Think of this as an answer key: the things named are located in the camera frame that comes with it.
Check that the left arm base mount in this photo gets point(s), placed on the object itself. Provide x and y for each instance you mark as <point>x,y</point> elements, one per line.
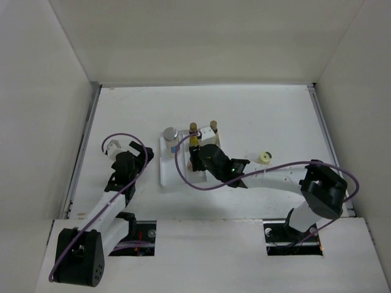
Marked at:
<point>143,238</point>

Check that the amber bottle gold cap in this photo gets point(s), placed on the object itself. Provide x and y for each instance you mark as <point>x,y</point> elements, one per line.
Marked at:
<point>213,126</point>
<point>193,131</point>

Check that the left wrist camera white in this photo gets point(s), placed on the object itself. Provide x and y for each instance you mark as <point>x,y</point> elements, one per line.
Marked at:
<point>113,149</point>

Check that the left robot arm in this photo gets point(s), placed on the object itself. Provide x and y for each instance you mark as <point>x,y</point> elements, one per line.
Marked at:
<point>81,251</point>

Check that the right aluminium rail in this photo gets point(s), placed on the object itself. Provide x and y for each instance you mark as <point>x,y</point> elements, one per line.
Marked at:
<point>329,145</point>

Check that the yellow-lid spice shaker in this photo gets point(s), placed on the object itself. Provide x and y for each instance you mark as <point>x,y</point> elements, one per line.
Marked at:
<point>262,158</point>

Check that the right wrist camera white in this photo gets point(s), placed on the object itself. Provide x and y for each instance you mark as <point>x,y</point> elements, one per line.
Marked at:
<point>206,136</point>

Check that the white three-compartment tray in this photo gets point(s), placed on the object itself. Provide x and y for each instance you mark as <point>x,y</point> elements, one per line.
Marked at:
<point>169,177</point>

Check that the left aluminium rail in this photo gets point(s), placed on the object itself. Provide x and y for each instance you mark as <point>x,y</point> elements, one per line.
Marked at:
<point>70,194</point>

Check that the silver-lid jar blue label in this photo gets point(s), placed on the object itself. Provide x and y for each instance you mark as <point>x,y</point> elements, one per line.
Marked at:
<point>171,139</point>

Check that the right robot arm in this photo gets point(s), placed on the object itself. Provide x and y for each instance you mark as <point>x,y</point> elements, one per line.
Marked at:
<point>323,189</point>

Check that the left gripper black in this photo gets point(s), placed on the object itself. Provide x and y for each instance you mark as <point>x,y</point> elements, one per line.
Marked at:
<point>141,159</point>

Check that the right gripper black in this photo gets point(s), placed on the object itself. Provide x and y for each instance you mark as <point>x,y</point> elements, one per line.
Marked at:
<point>195,159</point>

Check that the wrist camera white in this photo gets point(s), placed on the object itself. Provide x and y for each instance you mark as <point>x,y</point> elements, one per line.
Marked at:
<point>113,149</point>
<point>206,136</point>

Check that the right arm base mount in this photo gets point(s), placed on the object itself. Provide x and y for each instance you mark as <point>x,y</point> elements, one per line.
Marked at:
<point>281,240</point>

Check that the aluminium rail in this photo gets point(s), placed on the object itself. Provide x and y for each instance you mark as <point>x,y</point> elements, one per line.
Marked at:
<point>329,145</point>
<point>70,194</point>

